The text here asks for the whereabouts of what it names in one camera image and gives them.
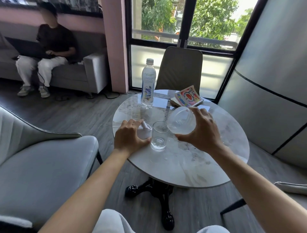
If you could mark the light grey armchair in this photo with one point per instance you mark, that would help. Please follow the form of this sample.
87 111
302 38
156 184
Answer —
43 172

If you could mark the clear plastic water bottle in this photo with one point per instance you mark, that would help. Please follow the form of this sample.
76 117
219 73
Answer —
148 81

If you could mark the person's right thumb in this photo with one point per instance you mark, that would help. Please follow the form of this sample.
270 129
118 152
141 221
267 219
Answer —
183 137

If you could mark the olive brown dining chair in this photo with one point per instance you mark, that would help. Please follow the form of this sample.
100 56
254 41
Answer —
179 69

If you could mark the black table pedestal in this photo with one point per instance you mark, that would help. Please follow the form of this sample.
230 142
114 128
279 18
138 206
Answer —
160 189

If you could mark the person's left hand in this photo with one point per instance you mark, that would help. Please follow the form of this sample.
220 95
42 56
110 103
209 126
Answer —
127 140

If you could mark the person's left thumb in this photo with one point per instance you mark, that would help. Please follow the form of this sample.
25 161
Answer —
144 143

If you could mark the white tissue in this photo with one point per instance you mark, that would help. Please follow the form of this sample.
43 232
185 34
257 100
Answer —
145 132

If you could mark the white balcony railing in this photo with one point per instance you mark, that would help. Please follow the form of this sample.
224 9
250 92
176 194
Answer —
168 35

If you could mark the person's right forearm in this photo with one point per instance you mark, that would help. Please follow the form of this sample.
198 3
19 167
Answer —
251 187

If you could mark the person's white trousers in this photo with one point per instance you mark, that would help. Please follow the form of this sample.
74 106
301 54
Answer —
110 223

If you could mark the person's left forearm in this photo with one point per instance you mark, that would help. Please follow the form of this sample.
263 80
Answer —
88 194

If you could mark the person's right hand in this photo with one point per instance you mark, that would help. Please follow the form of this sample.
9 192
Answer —
206 134

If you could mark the clear smooth drinking glass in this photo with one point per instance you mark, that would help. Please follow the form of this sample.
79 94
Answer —
160 139

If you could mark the black window frame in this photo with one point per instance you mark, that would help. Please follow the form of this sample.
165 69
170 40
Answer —
186 24

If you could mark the grey sofa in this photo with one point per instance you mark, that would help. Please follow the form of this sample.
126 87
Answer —
93 69

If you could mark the colourful comic book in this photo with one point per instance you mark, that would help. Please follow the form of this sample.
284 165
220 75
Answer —
188 97

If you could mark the black laptop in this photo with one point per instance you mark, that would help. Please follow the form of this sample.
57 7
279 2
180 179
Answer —
26 49

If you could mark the grey chair with black leg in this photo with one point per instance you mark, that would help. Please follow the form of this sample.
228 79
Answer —
291 188

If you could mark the clear ribbed drinking glass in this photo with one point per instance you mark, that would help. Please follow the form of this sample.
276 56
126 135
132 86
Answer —
181 121

